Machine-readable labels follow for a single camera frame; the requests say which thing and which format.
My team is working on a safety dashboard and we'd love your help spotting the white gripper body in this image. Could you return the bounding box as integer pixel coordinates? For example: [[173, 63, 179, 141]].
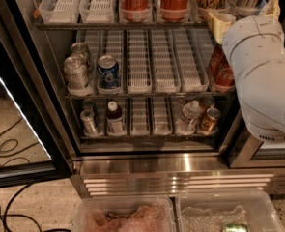
[[222, 15, 285, 69]]

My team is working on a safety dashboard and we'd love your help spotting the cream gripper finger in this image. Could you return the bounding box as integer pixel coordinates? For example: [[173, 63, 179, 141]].
[[259, 0, 280, 19], [208, 11, 236, 44]]

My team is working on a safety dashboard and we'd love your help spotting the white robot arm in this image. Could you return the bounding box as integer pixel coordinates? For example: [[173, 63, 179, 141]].
[[207, 0, 285, 142]]

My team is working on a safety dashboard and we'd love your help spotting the red coke can rear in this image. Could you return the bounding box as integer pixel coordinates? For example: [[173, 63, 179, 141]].
[[209, 44, 224, 77]]

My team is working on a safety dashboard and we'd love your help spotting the red coke can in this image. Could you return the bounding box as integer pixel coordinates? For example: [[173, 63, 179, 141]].
[[209, 44, 224, 77], [214, 57, 235, 87]]

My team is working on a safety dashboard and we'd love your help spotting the red coke can front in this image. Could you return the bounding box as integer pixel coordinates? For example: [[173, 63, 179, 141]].
[[214, 57, 235, 87]]

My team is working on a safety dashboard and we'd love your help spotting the gold can rear bottom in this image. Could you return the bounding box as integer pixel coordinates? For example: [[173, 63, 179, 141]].
[[200, 96, 215, 112]]

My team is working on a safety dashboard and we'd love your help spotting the gold can front bottom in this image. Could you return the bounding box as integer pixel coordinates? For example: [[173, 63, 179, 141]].
[[198, 107, 221, 133]]

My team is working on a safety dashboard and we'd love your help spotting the blue pepsi can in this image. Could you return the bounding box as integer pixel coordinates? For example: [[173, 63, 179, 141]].
[[97, 55, 121, 89]]

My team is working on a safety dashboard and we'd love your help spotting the silver can rear middle shelf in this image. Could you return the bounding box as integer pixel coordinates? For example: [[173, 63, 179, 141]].
[[71, 42, 91, 65]]

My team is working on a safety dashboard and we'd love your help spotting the silver can shelf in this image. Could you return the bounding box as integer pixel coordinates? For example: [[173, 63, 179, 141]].
[[64, 56, 90, 90], [71, 42, 91, 65]]

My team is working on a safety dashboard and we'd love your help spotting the silver can front middle shelf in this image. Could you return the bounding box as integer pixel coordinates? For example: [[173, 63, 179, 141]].
[[64, 56, 90, 90]]

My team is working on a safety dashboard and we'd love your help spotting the slim silver can rear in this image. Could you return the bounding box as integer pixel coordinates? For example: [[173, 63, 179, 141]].
[[81, 99, 96, 110]]

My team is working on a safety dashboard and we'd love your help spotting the slim silver can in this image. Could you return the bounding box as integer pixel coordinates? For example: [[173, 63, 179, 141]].
[[81, 99, 96, 110], [80, 109, 99, 135]]

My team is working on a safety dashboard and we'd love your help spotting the slim silver can front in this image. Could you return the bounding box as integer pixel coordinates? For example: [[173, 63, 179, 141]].
[[80, 109, 99, 135]]

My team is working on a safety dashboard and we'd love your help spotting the green can in bin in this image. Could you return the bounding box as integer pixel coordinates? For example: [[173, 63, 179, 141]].
[[222, 223, 250, 232]]

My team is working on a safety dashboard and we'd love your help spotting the steel fridge base grille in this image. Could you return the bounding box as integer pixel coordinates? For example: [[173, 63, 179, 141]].
[[71, 154, 285, 198]]

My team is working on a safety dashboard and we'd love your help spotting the glass fridge door left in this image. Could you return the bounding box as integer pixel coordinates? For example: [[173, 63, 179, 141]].
[[0, 0, 74, 188]]

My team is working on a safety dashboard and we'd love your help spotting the white tray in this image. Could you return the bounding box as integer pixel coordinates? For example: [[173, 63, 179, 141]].
[[172, 29, 209, 92], [127, 30, 152, 94], [79, 0, 116, 23], [39, 0, 80, 24], [130, 98, 150, 136], [151, 29, 181, 93], [152, 97, 173, 135]]

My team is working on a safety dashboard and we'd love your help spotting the dark juice bottle white cap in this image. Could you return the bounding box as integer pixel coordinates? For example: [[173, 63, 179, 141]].
[[106, 101, 125, 133]]

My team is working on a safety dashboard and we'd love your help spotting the white tray top far left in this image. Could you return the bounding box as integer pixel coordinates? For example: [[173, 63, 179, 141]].
[[39, 0, 80, 24]]

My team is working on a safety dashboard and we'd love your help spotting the clear bin right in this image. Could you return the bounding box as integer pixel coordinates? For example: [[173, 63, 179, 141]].
[[175, 189, 285, 232]]

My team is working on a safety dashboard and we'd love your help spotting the clear bin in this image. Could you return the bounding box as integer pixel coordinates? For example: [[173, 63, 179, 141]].
[[175, 189, 285, 232], [71, 196, 176, 232]]

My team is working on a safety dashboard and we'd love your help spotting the clear bin left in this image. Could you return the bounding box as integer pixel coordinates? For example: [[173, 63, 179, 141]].
[[71, 196, 176, 232]]

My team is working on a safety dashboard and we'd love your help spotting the right fridge door frame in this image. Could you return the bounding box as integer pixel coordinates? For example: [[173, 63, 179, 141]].
[[220, 111, 285, 169]]

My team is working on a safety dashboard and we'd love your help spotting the black floor cable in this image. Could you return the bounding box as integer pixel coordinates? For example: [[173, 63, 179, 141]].
[[0, 97, 72, 232]]

